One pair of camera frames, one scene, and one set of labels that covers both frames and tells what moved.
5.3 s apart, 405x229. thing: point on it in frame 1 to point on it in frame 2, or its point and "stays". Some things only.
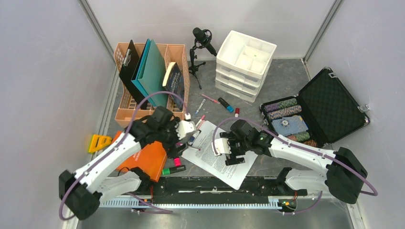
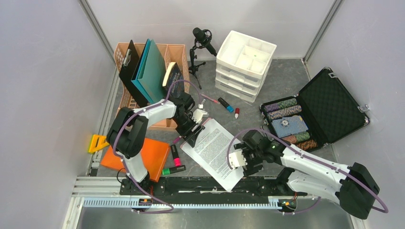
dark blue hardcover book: [174, 82] stays
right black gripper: [230, 159] to [248, 169]
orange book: [151, 159] stays
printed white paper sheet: [199, 152] stays
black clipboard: [126, 75] stays
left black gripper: [171, 150] to [189, 136]
